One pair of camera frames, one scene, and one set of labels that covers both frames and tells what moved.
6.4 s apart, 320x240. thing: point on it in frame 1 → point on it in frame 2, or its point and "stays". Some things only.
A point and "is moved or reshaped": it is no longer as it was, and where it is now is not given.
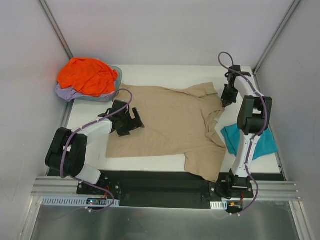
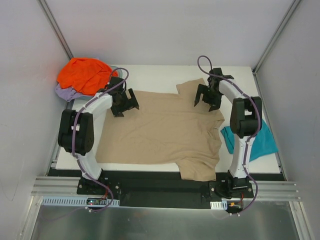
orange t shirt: [89, 77] stays
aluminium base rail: [267, 191] stays
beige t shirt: [178, 123] is moved or reshaped
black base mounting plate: [174, 189] stays
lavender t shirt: [68, 94] stays
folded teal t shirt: [266, 145] stays
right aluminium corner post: [292, 8] stays
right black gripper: [229, 94] → [207, 94]
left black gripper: [130, 121] → [124, 103]
